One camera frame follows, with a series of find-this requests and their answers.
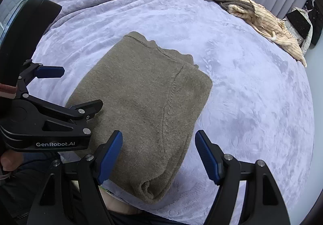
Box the cream striped garment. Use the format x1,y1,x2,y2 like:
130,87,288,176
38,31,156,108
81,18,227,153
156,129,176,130
227,0,308,67

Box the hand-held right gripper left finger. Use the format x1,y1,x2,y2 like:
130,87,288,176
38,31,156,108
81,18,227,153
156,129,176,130
26,130,123,225

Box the person's body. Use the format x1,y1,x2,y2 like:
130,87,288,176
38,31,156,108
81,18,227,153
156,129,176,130
0,150,210,225

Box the black hanging jacket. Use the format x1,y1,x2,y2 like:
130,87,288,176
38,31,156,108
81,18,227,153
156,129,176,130
304,0,323,46

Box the lilac plush blanket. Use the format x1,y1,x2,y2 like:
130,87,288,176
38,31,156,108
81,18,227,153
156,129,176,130
5,0,315,225

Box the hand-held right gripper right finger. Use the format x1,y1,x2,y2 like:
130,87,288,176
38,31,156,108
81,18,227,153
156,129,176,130
195,130,290,225

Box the black sparkly garment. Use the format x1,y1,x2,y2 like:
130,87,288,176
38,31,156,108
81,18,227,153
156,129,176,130
286,8,312,40

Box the olive knit sweater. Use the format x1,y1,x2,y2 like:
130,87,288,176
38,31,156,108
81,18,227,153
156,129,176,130
65,31,213,201

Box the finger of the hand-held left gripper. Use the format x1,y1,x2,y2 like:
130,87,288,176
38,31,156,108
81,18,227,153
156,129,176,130
24,94,104,136
16,60,65,97

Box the person's left hand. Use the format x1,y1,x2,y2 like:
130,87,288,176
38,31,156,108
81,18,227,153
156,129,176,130
0,150,24,172

